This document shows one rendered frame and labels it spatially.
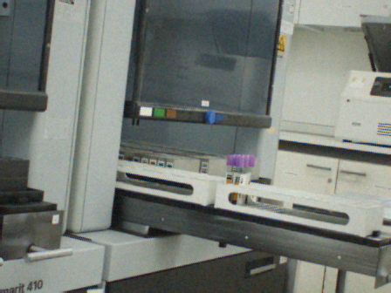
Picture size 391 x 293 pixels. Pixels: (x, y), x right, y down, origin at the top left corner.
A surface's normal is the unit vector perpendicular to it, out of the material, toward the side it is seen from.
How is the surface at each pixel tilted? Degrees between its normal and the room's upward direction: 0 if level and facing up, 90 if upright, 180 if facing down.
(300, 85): 90
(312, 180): 90
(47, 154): 90
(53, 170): 90
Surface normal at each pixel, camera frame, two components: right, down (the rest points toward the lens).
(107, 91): 0.84, 0.13
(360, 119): -0.55, -0.02
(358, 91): -0.41, -0.53
